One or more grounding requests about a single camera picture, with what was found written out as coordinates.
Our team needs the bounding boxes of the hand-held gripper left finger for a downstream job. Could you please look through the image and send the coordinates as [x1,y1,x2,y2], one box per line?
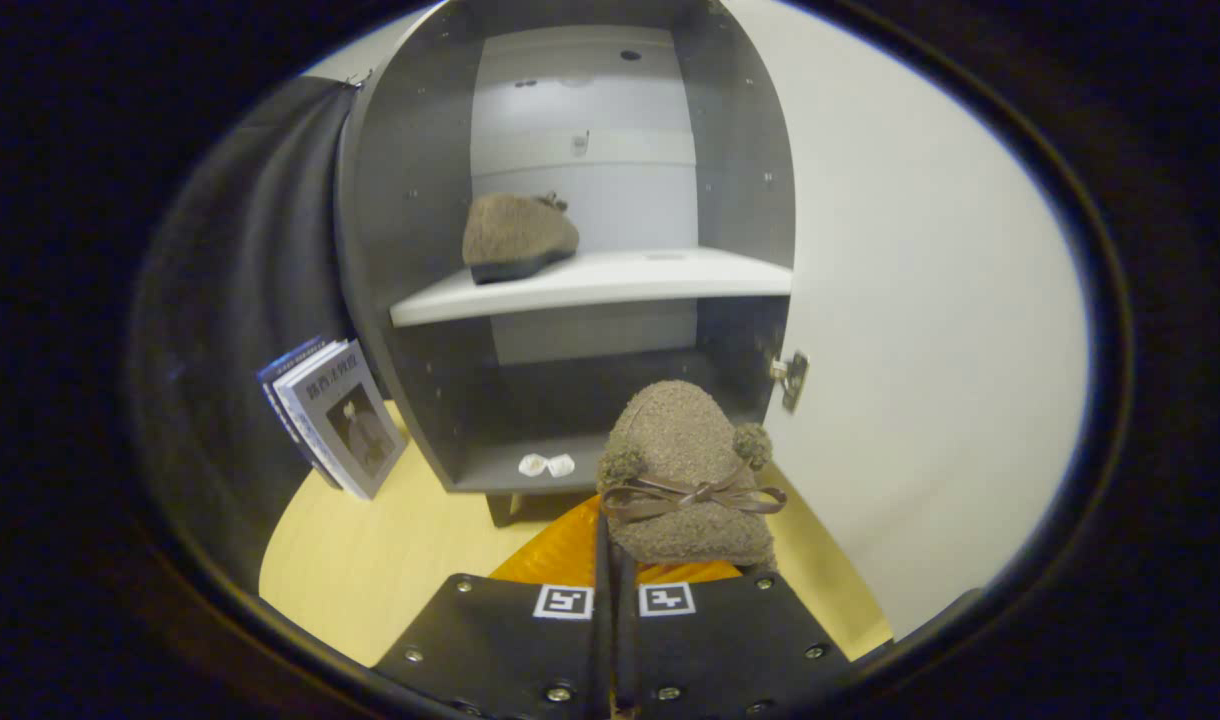
[373,495,613,720]

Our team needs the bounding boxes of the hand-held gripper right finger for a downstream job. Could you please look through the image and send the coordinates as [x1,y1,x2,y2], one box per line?
[610,545,859,720]

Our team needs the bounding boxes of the brown fuzzy shoe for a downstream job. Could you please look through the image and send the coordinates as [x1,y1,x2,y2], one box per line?
[597,380,788,571]
[462,192,581,285]

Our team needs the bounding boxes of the grey shoe cabinet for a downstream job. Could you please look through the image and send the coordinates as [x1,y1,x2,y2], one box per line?
[335,0,799,528]

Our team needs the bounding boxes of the metal door hinge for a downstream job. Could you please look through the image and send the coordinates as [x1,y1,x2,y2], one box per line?
[770,350,811,414]

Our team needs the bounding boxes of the white cabinet shelf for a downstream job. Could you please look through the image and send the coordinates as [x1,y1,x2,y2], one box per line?
[390,247,793,328]

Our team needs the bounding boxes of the grey portrait cover book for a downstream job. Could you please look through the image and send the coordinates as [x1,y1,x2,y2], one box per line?
[288,345,409,501]

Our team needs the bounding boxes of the white cover book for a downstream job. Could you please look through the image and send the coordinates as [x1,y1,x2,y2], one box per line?
[270,340,356,493]

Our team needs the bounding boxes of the blue cover book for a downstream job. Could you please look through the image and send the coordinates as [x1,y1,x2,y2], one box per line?
[257,337,343,489]

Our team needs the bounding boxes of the black backdrop cloth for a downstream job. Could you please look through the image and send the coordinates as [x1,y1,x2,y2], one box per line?
[130,75,391,591]

